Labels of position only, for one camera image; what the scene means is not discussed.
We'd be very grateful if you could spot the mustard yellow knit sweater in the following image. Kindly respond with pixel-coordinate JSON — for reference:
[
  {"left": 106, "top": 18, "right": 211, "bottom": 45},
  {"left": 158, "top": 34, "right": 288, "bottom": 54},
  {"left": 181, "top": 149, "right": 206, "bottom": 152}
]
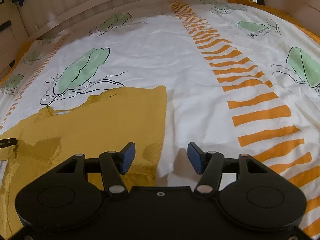
[{"left": 1, "top": 86, "right": 167, "bottom": 238}]

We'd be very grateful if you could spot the white leaf print duvet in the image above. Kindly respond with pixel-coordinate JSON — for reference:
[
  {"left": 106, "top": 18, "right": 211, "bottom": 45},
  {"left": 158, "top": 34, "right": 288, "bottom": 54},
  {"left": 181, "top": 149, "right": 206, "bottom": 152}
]
[{"left": 1, "top": 0, "right": 319, "bottom": 238}]

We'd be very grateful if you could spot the orange yellow bed sheet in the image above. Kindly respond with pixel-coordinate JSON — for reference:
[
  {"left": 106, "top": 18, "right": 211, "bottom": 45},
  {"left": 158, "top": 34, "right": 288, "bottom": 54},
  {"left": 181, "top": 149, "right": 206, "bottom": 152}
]
[{"left": 223, "top": 0, "right": 320, "bottom": 45}]

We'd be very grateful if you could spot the wooden bed frame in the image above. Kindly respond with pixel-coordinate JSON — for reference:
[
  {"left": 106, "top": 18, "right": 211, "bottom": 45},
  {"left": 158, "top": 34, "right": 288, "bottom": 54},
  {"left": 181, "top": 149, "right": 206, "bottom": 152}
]
[{"left": 0, "top": 0, "right": 320, "bottom": 81}]

